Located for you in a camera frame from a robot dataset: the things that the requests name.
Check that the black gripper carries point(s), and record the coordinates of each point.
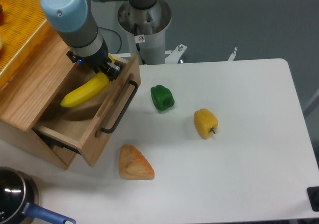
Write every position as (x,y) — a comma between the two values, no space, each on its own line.
(96,58)

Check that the yellow banana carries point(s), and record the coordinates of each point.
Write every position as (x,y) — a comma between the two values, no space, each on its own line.
(88,90)

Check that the wooden top drawer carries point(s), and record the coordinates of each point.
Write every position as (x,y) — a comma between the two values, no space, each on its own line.
(87,128)

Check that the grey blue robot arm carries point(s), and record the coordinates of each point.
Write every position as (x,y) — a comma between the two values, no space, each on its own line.
(74,22)

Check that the wooden drawer cabinet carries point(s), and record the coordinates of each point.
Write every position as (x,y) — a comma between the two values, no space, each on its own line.
(45,74)

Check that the green bell pepper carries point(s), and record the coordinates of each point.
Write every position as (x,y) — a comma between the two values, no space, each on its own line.
(162,97)

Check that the yellow plastic basket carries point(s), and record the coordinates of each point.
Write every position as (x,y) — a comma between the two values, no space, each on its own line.
(22,26)

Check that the red object in basket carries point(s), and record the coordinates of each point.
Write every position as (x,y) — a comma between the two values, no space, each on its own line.
(1,14)

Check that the triangular pastry bread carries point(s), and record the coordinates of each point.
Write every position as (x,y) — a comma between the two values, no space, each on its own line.
(133,165)

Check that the yellow bell pepper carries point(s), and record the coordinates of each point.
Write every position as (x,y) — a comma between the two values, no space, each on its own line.
(205,122)

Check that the black corner device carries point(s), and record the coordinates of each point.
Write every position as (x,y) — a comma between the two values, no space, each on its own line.
(313,195)

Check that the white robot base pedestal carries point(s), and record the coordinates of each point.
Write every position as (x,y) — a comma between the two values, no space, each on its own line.
(145,31)

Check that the black pot with blue handle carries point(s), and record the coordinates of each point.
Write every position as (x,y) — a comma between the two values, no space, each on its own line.
(19,200)

